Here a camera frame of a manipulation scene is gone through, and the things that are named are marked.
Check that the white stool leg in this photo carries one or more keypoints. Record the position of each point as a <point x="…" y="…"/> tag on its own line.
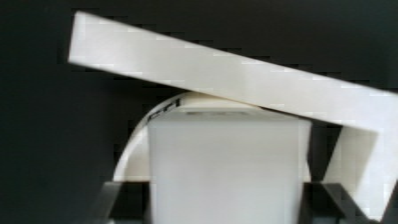
<point x="227" y="204"/>

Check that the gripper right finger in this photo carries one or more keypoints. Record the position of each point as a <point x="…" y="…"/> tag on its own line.
<point x="330" y="207"/>

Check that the white round stool seat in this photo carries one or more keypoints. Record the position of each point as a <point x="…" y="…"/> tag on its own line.
<point x="143" y="143"/>

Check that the white L-shaped fence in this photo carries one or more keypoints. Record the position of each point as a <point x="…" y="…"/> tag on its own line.
<point x="136" y="53"/>

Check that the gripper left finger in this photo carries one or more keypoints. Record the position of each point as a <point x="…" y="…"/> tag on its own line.
<point x="122" y="204"/>

